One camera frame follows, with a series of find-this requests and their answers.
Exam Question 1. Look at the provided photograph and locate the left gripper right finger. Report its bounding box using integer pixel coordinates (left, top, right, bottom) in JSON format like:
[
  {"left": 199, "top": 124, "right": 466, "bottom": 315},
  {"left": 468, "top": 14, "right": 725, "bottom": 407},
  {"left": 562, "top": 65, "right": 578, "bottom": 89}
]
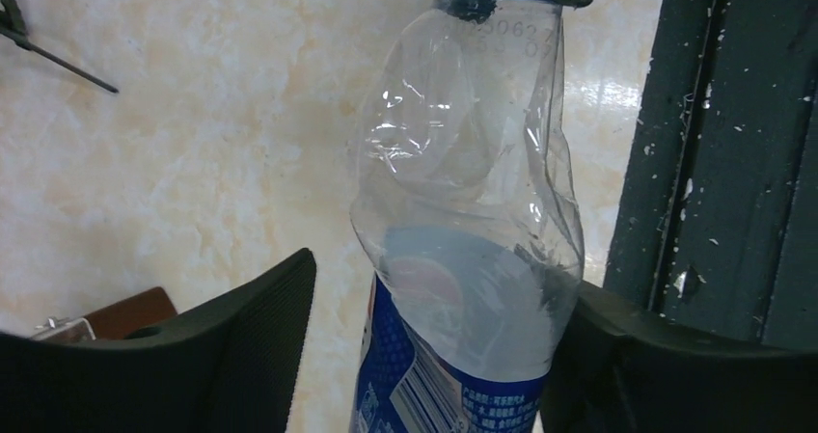
[{"left": 540, "top": 282, "right": 817, "bottom": 432}]

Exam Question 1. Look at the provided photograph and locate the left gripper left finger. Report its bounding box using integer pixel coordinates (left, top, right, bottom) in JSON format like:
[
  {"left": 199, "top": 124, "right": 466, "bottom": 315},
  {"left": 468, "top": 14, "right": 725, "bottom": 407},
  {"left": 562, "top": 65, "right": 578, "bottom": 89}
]
[{"left": 1, "top": 249, "right": 316, "bottom": 432}]

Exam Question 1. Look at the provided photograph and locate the clear Pepsi plastic bottle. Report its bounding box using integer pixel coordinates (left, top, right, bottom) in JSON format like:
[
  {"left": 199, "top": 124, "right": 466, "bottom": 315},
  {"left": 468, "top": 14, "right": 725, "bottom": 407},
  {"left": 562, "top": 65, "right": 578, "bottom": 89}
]
[{"left": 349, "top": 0, "right": 585, "bottom": 432}]

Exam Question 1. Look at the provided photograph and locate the brown wooden metronome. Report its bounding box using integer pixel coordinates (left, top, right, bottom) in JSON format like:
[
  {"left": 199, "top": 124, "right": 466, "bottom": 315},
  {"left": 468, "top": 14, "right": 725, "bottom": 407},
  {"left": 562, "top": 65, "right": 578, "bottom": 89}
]
[{"left": 31, "top": 286, "right": 177, "bottom": 344}]

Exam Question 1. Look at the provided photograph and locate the black tripod stand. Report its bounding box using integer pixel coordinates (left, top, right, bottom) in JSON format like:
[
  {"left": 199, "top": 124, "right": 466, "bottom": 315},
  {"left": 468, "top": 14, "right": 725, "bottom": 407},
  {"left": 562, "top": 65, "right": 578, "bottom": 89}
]
[{"left": 0, "top": 0, "right": 121, "bottom": 95}]

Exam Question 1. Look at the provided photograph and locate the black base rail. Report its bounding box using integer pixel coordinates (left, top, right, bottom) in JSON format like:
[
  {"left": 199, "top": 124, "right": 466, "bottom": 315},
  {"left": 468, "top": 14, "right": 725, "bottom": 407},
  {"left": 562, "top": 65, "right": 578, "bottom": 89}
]
[{"left": 604, "top": 0, "right": 817, "bottom": 350}]

